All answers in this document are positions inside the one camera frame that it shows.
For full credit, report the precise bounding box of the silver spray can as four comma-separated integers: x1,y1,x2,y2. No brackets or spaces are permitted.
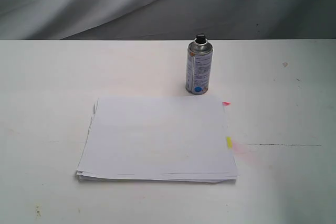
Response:
186,34,213,95

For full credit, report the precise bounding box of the white paper stack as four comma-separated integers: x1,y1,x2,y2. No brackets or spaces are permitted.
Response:
76,95,238,183

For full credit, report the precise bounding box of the yellow sticky tab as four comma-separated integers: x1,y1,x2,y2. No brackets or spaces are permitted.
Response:
226,136,233,149

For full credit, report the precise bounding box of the white backdrop cloth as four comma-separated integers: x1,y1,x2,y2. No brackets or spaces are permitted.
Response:
1,0,335,40

